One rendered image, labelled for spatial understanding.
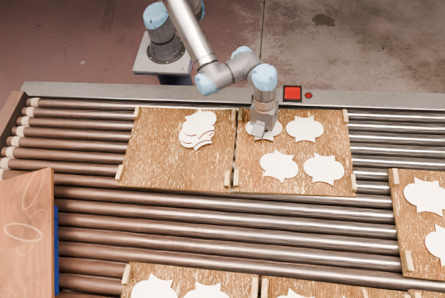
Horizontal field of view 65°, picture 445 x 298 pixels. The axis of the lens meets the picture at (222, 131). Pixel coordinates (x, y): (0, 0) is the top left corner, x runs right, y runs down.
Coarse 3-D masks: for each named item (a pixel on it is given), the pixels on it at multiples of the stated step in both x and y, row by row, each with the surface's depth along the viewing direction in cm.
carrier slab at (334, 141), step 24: (288, 120) 133; (336, 120) 131; (240, 144) 130; (264, 144) 129; (288, 144) 128; (312, 144) 127; (336, 144) 126; (240, 168) 124; (240, 192) 120; (264, 192) 119; (288, 192) 118; (312, 192) 117; (336, 192) 116
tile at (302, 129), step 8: (296, 120) 132; (304, 120) 132; (312, 120) 131; (288, 128) 130; (296, 128) 130; (304, 128) 130; (312, 128) 129; (320, 128) 129; (296, 136) 128; (304, 136) 128; (312, 136) 127; (320, 136) 128
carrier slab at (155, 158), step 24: (144, 120) 140; (168, 120) 139; (144, 144) 133; (168, 144) 132; (216, 144) 131; (144, 168) 128; (168, 168) 127; (192, 168) 126; (216, 168) 125; (216, 192) 121
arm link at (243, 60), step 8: (240, 48) 114; (248, 48) 115; (232, 56) 115; (240, 56) 112; (248, 56) 112; (256, 56) 113; (232, 64) 110; (240, 64) 110; (248, 64) 110; (256, 64) 109; (232, 72) 110; (240, 72) 111; (248, 72) 110
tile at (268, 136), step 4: (248, 124) 132; (276, 124) 131; (280, 124) 131; (248, 128) 132; (276, 128) 130; (280, 128) 130; (248, 132) 131; (264, 132) 130; (268, 132) 130; (272, 132) 130; (276, 132) 129; (280, 132) 129; (264, 136) 129; (268, 136) 129; (272, 136) 129; (256, 140) 129; (272, 140) 128
